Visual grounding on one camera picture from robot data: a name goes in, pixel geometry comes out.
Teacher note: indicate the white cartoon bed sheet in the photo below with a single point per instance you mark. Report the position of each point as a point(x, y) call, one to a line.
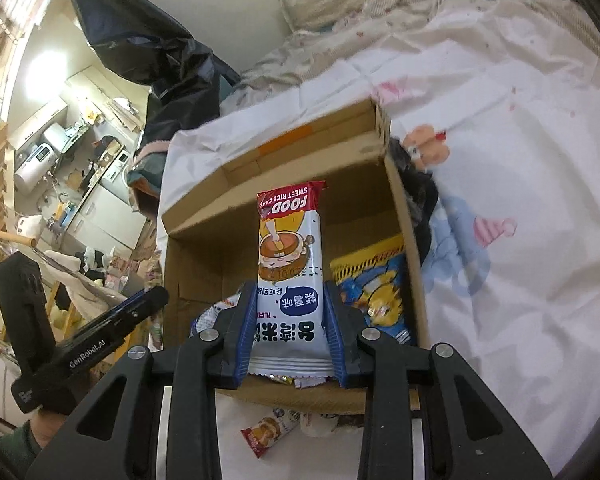
point(510, 89)

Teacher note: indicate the brown cardboard box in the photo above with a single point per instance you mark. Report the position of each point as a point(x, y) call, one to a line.
point(217, 240)

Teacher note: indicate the black plastic garbage bag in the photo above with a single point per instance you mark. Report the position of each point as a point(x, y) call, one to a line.
point(144, 45)

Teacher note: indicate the white rice cake snack packet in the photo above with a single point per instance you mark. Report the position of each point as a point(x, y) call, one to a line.
point(290, 339)

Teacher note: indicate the small red cake snack packet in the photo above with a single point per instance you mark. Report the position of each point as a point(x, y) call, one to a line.
point(270, 429)

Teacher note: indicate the white kitchen cabinet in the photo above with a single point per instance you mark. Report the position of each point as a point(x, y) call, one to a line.
point(103, 222)

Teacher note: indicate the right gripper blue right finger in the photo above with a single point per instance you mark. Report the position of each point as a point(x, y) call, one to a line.
point(352, 364)

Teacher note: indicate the beige floral pillow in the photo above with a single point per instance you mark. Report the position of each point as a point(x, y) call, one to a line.
point(315, 15)

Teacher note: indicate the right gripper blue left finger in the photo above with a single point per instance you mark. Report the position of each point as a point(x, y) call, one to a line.
point(239, 326)

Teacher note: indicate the blue yellow tiger snack bag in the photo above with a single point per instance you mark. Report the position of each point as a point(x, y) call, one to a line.
point(371, 280)

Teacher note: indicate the crumpled floral blanket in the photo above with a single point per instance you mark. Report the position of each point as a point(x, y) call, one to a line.
point(304, 55)

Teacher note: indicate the white blue snack bag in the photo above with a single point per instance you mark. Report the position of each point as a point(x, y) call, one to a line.
point(207, 319)

